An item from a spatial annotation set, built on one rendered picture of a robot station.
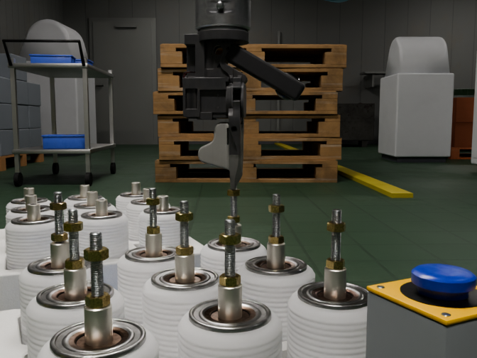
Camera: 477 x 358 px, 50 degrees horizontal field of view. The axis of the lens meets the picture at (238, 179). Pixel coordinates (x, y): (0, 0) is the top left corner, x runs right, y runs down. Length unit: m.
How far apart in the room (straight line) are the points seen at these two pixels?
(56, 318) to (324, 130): 3.15
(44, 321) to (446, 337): 0.35
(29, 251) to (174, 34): 8.42
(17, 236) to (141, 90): 8.28
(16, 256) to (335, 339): 0.61
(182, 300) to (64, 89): 5.95
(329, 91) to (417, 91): 2.02
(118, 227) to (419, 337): 0.70
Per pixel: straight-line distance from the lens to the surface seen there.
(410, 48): 5.54
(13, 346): 0.64
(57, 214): 0.65
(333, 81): 3.58
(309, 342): 0.51
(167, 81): 3.56
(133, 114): 9.18
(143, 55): 9.21
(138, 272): 0.65
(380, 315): 0.37
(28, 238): 0.94
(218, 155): 0.69
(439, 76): 5.53
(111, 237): 0.95
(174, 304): 0.55
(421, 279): 0.36
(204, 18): 0.70
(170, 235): 0.98
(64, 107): 6.43
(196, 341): 0.45
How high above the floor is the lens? 0.43
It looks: 7 degrees down
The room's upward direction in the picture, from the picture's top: straight up
